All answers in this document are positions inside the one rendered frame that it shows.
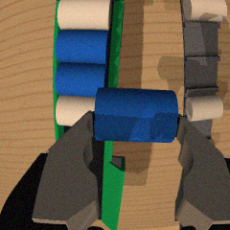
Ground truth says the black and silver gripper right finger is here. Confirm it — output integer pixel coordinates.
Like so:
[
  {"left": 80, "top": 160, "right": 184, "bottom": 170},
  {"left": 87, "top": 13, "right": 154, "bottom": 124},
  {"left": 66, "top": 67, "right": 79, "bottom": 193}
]
[{"left": 174, "top": 114, "right": 230, "bottom": 230}]

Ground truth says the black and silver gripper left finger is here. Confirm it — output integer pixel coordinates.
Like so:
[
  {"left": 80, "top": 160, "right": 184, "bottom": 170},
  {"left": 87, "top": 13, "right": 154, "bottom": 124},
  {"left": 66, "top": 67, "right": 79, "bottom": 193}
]
[{"left": 0, "top": 110, "right": 100, "bottom": 230}]

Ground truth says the blue cylinder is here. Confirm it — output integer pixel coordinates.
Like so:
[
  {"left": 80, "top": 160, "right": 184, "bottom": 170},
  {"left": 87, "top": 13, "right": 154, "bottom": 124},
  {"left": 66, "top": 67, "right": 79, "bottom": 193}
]
[
  {"left": 55, "top": 62, "right": 107, "bottom": 98},
  {"left": 56, "top": 30, "right": 109, "bottom": 64},
  {"left": 94, "top": 87, "right": 178, "bottom": 143}
]

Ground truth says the beige cylinder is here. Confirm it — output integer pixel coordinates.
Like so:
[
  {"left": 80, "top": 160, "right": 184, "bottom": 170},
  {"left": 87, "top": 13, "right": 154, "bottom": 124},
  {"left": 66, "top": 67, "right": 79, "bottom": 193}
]
[
  {"left": 186, "top": 95, "right": 223, "bottom": 122},
  {"left": 57, "top": 0, "right": 112, "bottom": 31},
  {"left": 183, "top": 0, "right": 227, "bottom": 22},
  {"left": 56, "top": 95, "right": 96, "bottom": 126}
]

